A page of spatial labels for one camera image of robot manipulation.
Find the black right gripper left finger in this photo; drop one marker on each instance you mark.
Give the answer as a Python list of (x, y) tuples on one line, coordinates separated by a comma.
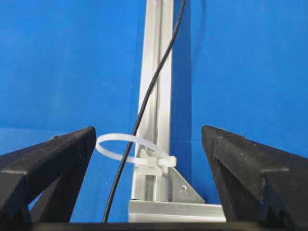
[(41, 183)]

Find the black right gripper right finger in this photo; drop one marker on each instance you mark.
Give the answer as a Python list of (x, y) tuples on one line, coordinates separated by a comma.
[(256, 182)]

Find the aluminium extrusion frame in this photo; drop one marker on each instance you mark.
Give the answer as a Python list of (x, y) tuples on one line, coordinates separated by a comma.
[(167, 197)]

